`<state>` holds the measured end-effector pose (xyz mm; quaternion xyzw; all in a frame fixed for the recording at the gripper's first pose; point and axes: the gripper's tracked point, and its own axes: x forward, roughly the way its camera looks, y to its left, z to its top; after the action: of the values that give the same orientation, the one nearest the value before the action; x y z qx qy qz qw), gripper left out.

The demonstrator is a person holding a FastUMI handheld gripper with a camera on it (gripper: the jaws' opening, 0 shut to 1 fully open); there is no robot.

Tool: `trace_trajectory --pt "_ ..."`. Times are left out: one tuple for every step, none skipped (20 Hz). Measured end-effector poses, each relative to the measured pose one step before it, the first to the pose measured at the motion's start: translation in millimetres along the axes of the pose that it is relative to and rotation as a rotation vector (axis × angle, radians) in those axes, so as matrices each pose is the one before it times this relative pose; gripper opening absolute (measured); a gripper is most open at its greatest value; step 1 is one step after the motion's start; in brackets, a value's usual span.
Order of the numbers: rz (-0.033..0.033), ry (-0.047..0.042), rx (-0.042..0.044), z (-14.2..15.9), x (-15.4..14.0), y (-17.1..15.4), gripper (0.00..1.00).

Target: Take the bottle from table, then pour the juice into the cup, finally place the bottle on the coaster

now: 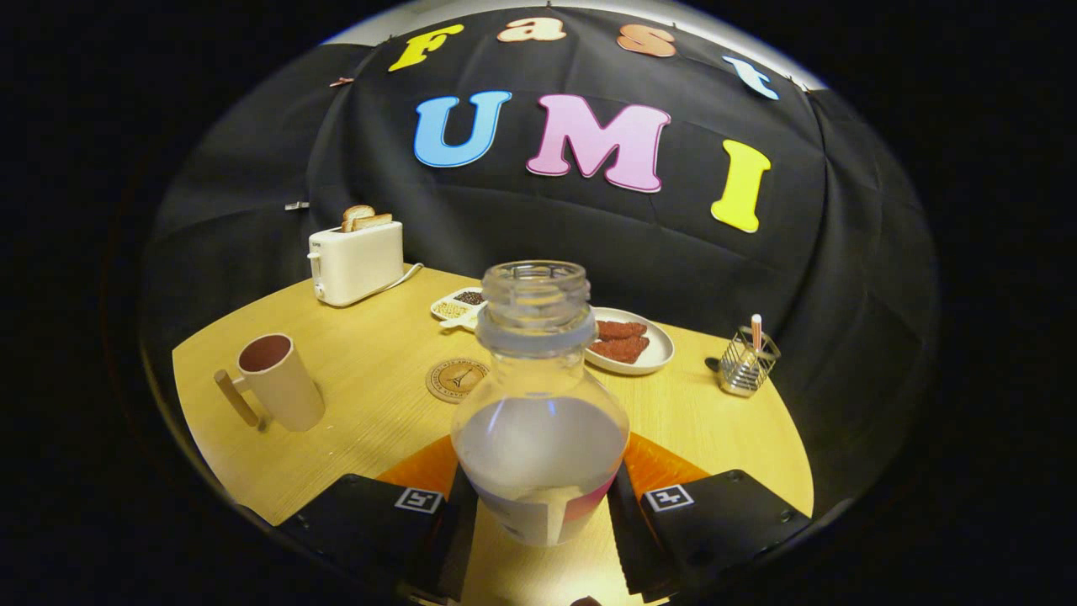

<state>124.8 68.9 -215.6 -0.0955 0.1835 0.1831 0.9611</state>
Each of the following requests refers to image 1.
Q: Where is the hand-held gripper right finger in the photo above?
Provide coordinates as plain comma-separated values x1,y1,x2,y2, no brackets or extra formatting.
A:
607,432,813,603

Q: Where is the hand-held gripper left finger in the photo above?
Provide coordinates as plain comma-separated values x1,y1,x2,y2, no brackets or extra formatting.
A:
278,433,480,603

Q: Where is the beige cup with wooden handle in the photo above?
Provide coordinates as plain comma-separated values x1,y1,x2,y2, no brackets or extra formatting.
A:
214,333,326,433

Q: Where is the round cork coaster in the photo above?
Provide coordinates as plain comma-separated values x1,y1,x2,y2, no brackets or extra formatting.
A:
426,358,491,405

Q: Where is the clear plastic juice bottle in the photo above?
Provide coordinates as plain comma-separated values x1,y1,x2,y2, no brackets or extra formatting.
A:
450,260,631,548

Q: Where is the wooden table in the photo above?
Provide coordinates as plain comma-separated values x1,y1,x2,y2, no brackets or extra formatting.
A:
172,266,815,606

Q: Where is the white round plate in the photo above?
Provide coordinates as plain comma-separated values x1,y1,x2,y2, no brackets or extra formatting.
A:
583,306,676,376

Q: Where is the white divided seed dish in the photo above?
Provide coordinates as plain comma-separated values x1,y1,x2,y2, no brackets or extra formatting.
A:
430,287,486,330

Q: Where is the white toaster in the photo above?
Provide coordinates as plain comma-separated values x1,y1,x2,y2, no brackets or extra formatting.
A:
307,221,406,307

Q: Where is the black backdrop cloth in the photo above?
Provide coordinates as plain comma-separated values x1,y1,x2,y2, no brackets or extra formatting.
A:
139,7,939,514

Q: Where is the metal wire utensil holder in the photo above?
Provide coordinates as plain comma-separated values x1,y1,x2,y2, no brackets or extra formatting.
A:
719,327,782,398

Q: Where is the white toaster cable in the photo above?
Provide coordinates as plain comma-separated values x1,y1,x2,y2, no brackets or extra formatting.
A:
370,263,424,297

